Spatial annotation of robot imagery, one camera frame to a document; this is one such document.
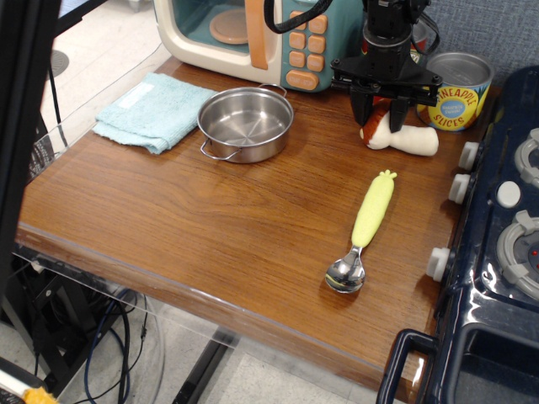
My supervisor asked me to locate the blue cable under table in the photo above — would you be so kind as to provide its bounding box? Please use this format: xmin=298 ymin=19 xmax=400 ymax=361
xmin=83 ymin=290 xmax=132 ymax=404

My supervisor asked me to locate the pineapple slices can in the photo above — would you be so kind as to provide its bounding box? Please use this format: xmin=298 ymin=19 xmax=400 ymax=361
xmin=416 ymin=52 xmax=494 ymax=132

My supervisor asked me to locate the spoon with yellow-green handle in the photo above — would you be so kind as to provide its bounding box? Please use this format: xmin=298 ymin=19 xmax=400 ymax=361
xmin=325 ymin=170 xmax=398 ymax=294

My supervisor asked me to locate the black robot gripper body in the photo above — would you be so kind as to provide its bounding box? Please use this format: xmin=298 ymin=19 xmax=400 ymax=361
xmin=331 ymin=24 xmax=441 ymax=106

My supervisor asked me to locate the dark blue toy stove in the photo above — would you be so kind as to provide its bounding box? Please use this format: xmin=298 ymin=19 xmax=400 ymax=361
xmin=376 ymin=66 xmax=538 ymax=403

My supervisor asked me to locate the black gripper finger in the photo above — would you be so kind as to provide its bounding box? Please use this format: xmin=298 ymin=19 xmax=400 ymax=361
xmin=350 ymin=87 xmax=373 ymax=126
xmin=389 ymin=98 xmax=408 ymax=133

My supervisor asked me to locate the white stove knob lower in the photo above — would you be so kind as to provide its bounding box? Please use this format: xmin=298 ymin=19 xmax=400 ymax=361
xmin=425 ymin=247 xmax=451 ymax=282

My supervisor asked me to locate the plush brown white mushroom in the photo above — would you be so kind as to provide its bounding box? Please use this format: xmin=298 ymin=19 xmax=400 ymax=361
xmin=360 ymin=99 xmax=439 ymax=157

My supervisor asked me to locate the light blue folded rag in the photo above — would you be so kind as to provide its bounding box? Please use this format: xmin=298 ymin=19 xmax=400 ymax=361
xmin=93 ymin=73 xmax=216 ymax=155

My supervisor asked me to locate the black cable under table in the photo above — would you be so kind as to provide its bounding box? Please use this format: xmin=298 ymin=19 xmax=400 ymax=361
xmin=71 ymin=294 xmax=149 ymax=404

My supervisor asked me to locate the teal cream toy microwave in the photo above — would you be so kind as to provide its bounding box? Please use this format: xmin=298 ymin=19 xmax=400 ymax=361
xmin=154 ymin=1 xmax=364 ymax=93

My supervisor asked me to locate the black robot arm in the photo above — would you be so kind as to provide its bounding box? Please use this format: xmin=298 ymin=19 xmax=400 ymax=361
xmin=1 ymin=1 xmax=450 ymax=295

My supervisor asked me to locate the white stove knob upper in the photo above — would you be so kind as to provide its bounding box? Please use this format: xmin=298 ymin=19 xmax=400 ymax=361
xmin=458 ymin=141 xmax=480 ymax=171

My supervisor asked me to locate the white stove knob middle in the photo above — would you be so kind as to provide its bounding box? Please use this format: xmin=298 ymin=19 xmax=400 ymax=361
xmin=448 ymin=173 xmax=471 ymax=205

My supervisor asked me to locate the tomato sauce can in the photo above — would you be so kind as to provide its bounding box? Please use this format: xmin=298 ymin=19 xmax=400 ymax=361
xmin=361 ymin=16 xmax=427 ymax=74

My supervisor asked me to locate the stainless steel pan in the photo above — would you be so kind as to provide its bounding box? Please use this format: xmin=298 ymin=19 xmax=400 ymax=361
xmin=197 ymin=84 xmax=294 ymax=164

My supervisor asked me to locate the white stove knob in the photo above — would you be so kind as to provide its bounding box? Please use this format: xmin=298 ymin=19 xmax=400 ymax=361
xmin=448 ymin=173 xmax=471 ymax=205
xmin=458 ymin=141 xmax=480 ymax=171
xmin=425 ymin=247 xmax=451 ymax=282

